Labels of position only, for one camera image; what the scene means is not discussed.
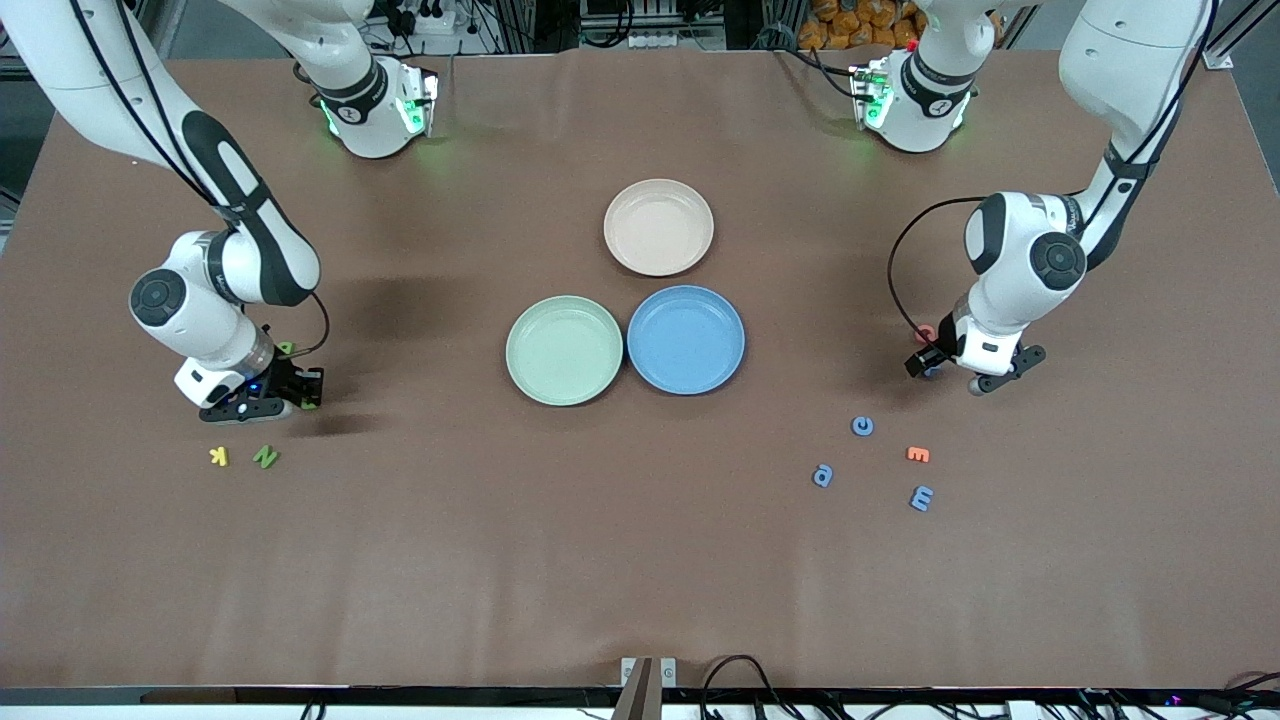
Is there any blue plate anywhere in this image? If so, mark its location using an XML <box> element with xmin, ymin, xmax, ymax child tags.
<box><xmin>626</xmin><ymin>285</ymin><xmax>747</xmax><ymax>397</ymax></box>

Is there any green plate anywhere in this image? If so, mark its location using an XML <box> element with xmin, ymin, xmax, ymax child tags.
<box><xmin>505</xmin><ymin>295</ymin><xmax>625</xmax><ymax>408</ymax></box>

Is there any base connector panel green light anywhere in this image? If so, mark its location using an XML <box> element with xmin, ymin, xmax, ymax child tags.
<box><xmin>398</xmin><ymin>62</ymin><xmax>441</xmax><ymax>139</ymax></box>
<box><xmin>848</xmin><ymin>62</ymin><xmax>893</xmax><ymax>131</ymax></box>

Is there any beige plate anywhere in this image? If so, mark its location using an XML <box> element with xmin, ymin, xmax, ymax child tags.
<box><xmin>603</xmin><ymin>178</ymin><xmax>716</xmax><ymax>278</ymax></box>

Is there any brown table cover mat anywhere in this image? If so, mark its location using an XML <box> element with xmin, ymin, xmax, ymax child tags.
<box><xmin>0</xmin><ymin>48</ymin><xmax>1280</xmax><ymax>691</ymax></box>

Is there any bag of orange objects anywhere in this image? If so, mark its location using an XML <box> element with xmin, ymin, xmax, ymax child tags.
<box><xmin>800</xmin><ymin>0</ymin><xmax>926</xmax><ymax>49</ymax></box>

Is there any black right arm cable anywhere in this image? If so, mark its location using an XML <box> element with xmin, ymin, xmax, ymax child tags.
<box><xmin>68</xmin><ymin>0</ymin><xmax>331</xmax><ymax>358</ymax></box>

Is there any black cable loop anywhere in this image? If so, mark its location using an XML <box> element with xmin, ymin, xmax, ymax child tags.
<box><xmin>700</xmin><ymin>655</ymin><xmax>791</xmax><ymax>720</ymax></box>

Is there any white metal bracket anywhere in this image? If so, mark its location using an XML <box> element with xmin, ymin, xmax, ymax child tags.
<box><xmin>620</xmin><ymin>656</ymin><xmax>679</xmax><ymax>689</ymax></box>

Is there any brown post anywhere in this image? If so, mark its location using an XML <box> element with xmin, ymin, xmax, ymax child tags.
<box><xmin>610</xmin><ymin>657</ymin><xmax>654</xmax><ymax>720</ymax></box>

